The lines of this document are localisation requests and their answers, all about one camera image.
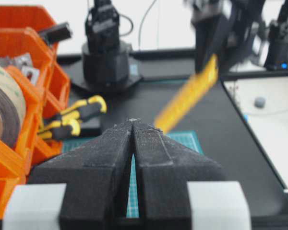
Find yellow utility cutter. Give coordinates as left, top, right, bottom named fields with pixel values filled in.
left=154, top=54, right=218, bottom=133

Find orange container rack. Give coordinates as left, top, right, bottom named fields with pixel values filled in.
left=0, top=5, right=72, bottom=219

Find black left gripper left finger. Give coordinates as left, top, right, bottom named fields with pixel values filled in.
left=27, top=121, right=133, bottom=230

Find grey metal corner brackets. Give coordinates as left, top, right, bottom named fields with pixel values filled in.
left=0, top=52, right=40, bottom=86

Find long black aluminium extrusion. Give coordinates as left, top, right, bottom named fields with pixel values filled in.
left=37, top=22, right=72, bottom=46

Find small yellow-black screwdriver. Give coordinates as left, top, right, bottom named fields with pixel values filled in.
left=59, top=95, right=107, bottom=121

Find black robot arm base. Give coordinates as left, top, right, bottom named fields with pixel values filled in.
left=71, top=0, right=142, bottom=94

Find beige double-sided tape roll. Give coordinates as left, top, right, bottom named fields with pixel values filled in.
left=0, top=66, right=26, bottom=148

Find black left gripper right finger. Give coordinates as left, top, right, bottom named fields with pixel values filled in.
left=132, top=121, right=226, bottom=230

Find small grey round object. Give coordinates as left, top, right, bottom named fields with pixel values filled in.
left=254, top=97, right=266, bottom=109

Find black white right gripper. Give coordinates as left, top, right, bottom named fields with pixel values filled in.
left=184, top=0, right=265, bottom=73

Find green cutting mat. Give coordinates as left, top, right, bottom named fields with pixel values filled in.
left=62, top=130, right=204, bottom=219

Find second background robot base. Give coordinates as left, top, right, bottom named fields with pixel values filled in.
left=264, top=0, right=288, bottom=70

